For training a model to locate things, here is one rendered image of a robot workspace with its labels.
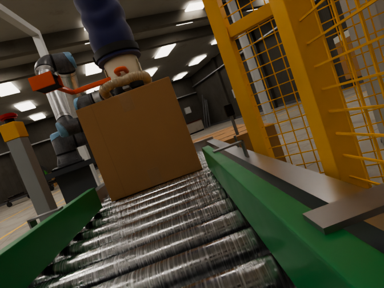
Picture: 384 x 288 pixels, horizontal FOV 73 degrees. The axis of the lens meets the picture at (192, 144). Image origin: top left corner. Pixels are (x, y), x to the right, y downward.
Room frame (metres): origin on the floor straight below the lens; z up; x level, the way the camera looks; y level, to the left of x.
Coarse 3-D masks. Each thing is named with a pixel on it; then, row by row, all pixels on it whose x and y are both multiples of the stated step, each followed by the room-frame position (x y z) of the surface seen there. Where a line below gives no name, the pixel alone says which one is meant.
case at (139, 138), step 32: (128, 96) 1.05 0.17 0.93; (160, 96) 1.05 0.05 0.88; (96, 128) 1.05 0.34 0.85; (128, 128) 1.05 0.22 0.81; (160, 128) 1.05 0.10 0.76; (96, 160) 1.05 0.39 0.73; (128, 160) 1.05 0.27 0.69; (160, 160) 1.05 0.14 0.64; (192, 160) 1.05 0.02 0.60; (128, 192) 1.05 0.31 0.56
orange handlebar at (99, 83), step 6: (120, 66) 1.18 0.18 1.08; (114, 72) 1.18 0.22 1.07; (126, 72) 1.23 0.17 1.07; (108, 78) 1.27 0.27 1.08; (90, 84) 1.27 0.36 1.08; (96, 84) 1.27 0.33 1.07; (102, 84) 1.28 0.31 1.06; (60, 90) 1.13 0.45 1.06; (66, 90) 1.17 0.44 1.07; (72, 90) 1.24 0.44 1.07; (78, 90) 1.27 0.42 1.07; (84, 90) 1.27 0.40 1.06
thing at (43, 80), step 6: (48, 72) 0.98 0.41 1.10; (30, 78) 0.98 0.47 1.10; (36, 78) 0.98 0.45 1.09; (42, 78) 0.98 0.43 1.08; (48, 78) 0.98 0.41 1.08; (54, 78) 1.03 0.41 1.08; (60, 78) 1.06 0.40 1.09; (30, 84) 0.98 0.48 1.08; (36, 84) 0.98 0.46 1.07; (42, 84) 0.98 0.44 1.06; (48, 84) 0.98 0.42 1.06; (54, 84) 0.99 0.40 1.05; (60, 84) 1.06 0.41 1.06; (36, 90) 0.98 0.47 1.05; (42, 90) 1.01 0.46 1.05; (48, 90) 1.03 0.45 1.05; (54, 90) 1.06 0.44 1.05
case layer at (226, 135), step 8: (232, 128) 2.63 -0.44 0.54; (240, 128) 2.31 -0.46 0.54; (272, 128) 1.80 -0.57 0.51; (208, 136) 2.74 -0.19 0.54; (216, 136) 2.39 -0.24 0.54; (224, 136) 2.11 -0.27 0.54; (232, 136) 1.90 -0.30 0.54; (240, 136) 1.79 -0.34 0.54; (248, 136) 1.79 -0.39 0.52; (240, 144) 1.79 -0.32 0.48; (248, 144) 1.79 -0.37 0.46; (272, 144) 1.80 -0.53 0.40; (280, 144) 1.80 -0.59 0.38; (280, 152) 1.80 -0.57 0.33; (280, 160) 1.80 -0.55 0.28
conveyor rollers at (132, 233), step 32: (160, 192) 0.92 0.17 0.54; (192, 192) 0.75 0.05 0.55; (224, 192) 0.66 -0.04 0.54; (96, 224) 0.82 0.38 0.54; (128, 224) 0.66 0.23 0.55; (160, 224) 0.58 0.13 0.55; (192, 224) 0.56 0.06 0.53; (224, 224) 0.47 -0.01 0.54; (64, 256) 0.64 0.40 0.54; (96, 256) 0.55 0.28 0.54; (128, 256) 0.47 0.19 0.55; (160, 256) 0.46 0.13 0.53; (192, 256) 0.39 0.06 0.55; (224, 256) 0.38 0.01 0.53; (256, 256) 0.38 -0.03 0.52
